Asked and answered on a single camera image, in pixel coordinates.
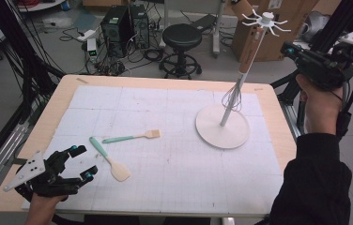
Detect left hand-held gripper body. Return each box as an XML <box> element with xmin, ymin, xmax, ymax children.
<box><xmin>3</xmin><ymin>149</ymin><xmax>84</xmax><ymax>199</ymax></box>

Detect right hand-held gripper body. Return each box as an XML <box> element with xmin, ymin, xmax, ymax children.
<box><xmin>298</xmin><ymin>28</ymin><xmax>353</xmax><ymax>90</ymax></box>

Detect green handled wooden spatula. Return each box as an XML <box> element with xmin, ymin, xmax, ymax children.
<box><xmin>89</xmin><ymin>136</ymin><xmax>131</xmax><ymax>183</ymax></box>

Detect wooden handled wire whisk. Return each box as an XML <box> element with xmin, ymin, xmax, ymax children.
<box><xmin>221</xmin><ymin>26</ymin><xmax>265</xmax><ymax>113</ymax></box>

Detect green handled small wooden brush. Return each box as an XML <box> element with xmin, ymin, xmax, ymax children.
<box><xmin>101</xmin><ymin>129</ymin><xmax>161</xmax><ymax>144</ymax></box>

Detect white utensil rack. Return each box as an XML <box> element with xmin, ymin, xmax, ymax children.
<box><xmin>195</xmin><ymin>8</ymin><xmax>292</xmax><ymax>150</ymax></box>

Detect person's right hand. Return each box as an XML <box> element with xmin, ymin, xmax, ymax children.
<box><xmin>295</xmin><ymin>73</ymin><xmax>343</xmax><ymax>136</ymax></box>

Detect person's left hand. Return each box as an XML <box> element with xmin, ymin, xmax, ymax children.
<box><xmin>24</xmin><ymin>195</ymin><xmax>68</xmax><ymax>224</ymax></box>

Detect grey rounded device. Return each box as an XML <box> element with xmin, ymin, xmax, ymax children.
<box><xmin>299</xmin><ymin>10</ymin><xmax>330</xmax><ymax>43</ymax></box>

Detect brown cardboard box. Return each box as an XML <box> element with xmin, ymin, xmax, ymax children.
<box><xmin>230</xmin><ymin>0</ymin><xmax>321</xmax><ymax>63</ymax></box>

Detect black flat stand foot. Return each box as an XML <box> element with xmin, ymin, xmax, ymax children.
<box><xmin>192</xmin><ymin>13</ymin><xmax>218</xmax><ymax>32</ymax></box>

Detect white grid mat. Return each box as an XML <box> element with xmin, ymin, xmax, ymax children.
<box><xmin>22</xmin><ymin>85</ymin><xmax>284</xmax><ymax>217</ymax></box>

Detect small white device green display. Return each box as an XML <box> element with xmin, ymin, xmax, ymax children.
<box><xmin>86</xmin><ymin>37</ymin><xmax>99</xmax><ymax>62</ymax></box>

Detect black round stool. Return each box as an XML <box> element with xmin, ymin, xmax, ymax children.
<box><xmin>159</xmin><ymin>22</ymin><xmax>203</xmax><ymax>80</ymax></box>

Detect white power strip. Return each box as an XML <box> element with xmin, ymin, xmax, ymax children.
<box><xmin>76</xmin><ymin>28</ymin><xmax>98</xmax><ymax>42</ymax></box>

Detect large black computer tower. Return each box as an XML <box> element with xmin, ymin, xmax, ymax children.
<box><xmin>100</xmin><ymin>5</ymin><xmax>135</xmax><ymax>59</ymax></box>

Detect slim black computer tower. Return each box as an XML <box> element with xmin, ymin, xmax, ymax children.
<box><xmin>130</xmin><ymin>3</ymin><xmax>150</xmax><ymax>50</ymax></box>

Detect black metal frame strut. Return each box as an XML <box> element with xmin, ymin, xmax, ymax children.
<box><xmin>270</xmin><ymin>0</ymin><xmax>353</xmax><ymax>136</ymax></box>

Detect tangle of black cables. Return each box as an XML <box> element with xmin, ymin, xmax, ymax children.
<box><xmin>94</xmin><ymin>57</ymin><xmax>127</xmax><ymax>76</ymax></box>

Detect black metal frame with cables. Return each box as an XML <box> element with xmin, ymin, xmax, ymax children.
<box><xmin>0</xmin><ymin>0</ymin><xmax>66</xmax><ymax>126</ymax></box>

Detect coiled black cable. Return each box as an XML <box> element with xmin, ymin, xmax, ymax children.
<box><xmin>143</xmin><ymin>48</ymin><xmax>164</xmax><ymax>63</ymax></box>

